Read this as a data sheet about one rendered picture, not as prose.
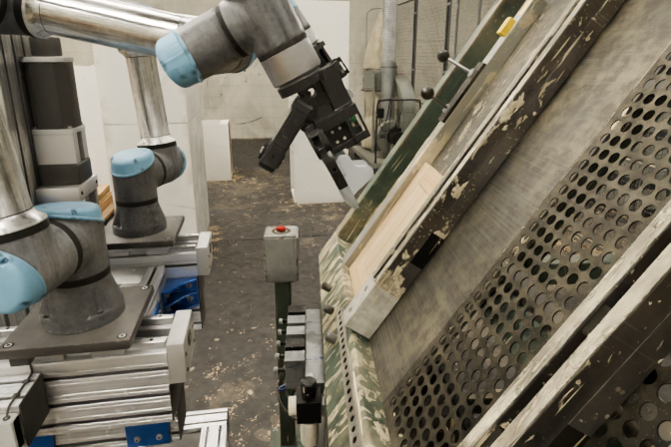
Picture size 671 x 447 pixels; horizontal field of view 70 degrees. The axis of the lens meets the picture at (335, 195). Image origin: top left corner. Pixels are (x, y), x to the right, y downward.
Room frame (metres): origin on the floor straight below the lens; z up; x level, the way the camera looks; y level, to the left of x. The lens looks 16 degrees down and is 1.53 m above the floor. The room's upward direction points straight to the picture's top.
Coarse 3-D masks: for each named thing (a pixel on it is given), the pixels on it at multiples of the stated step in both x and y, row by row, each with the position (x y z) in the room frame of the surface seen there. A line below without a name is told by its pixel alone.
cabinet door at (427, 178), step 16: (416, 176) 1.38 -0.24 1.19; (432, 176) 1.27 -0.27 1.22; (416, 192) 1.30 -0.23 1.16; (400, 208) 1.33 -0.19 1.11; (416, 208) 1.23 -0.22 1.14; (384, 224) 1.35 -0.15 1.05; (400, 224) 1.25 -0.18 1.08; (368, 240) 1.38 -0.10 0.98; (384, 240) 1.27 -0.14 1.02; (368, 256) 1.30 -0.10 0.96; (352, 272) 1.32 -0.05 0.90; (368, 272) 1.22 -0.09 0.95
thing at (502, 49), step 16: (528, 16) 1.41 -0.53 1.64; (512, 32) 1.40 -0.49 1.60; (496, 48) 1.41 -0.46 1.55; (512, 48) 1.40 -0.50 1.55; (496, 64) 1.40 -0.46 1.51; (480, 80) 1.40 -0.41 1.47; (464, 96) 1.40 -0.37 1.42; (464, 112) 1.40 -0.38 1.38; (448, 128) 1.39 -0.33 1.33; (432, 144) 1.39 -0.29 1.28; (416, 160) 1.40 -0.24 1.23; (432, 160) 1.39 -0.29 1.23; (400, 192) 1.39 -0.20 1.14; (384, 208) 1.38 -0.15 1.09; (368, 224) 1.41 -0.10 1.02; (352, 256) 1.38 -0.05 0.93
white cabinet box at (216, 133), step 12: (204, 120) 6.33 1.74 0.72; (216, 120) 6.35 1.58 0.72; (228, 120) 6.34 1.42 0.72; (204, 132) 5.91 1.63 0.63; (216, 132) 5.93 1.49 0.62; (228, 132) 5.95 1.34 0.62; (204, 144) 5.90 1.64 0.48; (216, 144) 5.93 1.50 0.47; (228, 144) 5.95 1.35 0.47; (216, 156) 5.93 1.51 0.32; (228, 156) 5.95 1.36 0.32; (216, 168) 5.92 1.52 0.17; (228, 168) 5.95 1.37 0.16; (216, 180) 5.92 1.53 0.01; (228, 180) 5.95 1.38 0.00
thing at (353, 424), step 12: (348, 348) 0.94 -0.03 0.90; (348, 360) 0.89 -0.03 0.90; (348, 372) 0.86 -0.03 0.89; (348, 384) 0.83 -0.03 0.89; (348, 396) 0.79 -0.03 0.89; (348, 408) 0.77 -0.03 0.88; (348, 420) 0.74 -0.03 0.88; (348, 432) 0.71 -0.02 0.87; (360, 432) 0.69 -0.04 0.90; (360, 444) 0.66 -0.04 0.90
